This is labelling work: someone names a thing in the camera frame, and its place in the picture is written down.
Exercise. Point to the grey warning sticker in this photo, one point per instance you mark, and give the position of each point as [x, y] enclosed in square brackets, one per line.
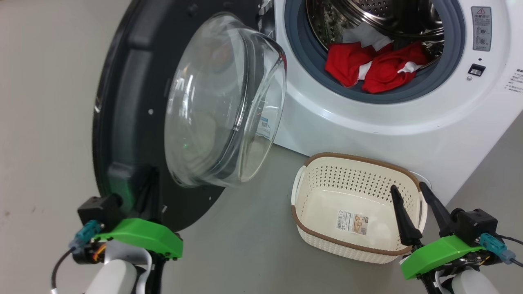
[481, 28]

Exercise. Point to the black round washer door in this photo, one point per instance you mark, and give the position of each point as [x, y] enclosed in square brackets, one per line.
[130, 102]

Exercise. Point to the black door latch slot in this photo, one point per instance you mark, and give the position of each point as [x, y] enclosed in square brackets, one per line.
[476, 70]

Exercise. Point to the stainless steel washing machine drum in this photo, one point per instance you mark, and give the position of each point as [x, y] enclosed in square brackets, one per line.
[367, 12]

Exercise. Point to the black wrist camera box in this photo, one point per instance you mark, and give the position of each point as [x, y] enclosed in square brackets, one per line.
[98, 210]
[476, 224]

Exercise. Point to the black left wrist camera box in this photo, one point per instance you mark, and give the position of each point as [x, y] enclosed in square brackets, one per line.
[98, 210]

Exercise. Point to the cream perforated laundry basket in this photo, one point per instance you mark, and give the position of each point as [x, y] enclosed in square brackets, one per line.
[327, 196]

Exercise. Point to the white washing machine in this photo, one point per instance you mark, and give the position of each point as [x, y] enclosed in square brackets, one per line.
[388, 126]

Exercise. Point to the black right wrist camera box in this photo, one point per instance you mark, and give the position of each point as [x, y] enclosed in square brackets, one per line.
[476, 224]

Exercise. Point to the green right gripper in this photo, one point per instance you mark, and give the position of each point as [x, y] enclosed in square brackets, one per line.
[437, 253]

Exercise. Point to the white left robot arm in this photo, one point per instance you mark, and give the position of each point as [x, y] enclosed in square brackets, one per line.
[114, 277]

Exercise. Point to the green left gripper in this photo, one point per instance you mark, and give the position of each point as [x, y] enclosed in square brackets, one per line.
[143, 237]

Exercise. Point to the red white garment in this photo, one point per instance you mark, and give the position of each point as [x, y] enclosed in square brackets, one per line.
[345, 61]
[392, 67]

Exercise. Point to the printed product label sticker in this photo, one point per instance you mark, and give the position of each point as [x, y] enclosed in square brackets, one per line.
[352, 223]

